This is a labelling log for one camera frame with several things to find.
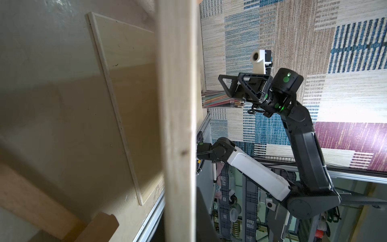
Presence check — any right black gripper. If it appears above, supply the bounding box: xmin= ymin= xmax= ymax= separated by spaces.
xmin=218 ymin=73 xmax=273 ymax=104

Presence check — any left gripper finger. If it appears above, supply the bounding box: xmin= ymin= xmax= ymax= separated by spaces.
xmin=196 ymin=187 xmax=220 ymax=242

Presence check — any light wooden board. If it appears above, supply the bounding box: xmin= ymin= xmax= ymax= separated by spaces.
xmin=88 ymin=12 xmax=163 ymax=205
xmin=156 ymin=1 xmax=198 ymax=242

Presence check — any small wooden easel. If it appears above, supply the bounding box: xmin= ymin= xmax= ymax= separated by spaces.
xmin=1 ymin=164 xmax=120 ymax=242

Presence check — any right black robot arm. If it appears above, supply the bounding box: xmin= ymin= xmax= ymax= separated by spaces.
xmin=196 ymin=68 xmax=342 ymax=219

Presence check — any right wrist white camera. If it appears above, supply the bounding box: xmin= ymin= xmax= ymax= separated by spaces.
xmin=250 ymin=49 xmax=273 ymax=75

